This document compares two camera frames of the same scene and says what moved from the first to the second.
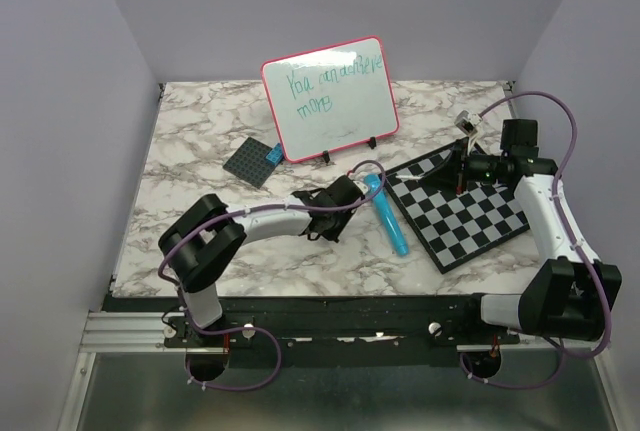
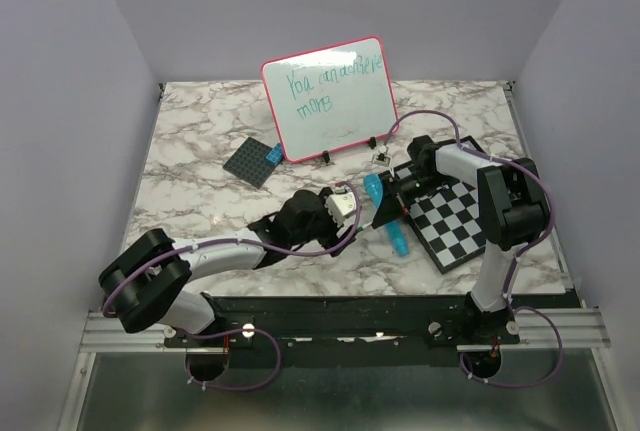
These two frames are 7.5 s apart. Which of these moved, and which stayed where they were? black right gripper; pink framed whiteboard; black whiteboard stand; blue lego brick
Moved: black right gripper
Stayed: pink framed whiteboard; blue lego brick; black whiteboard stand
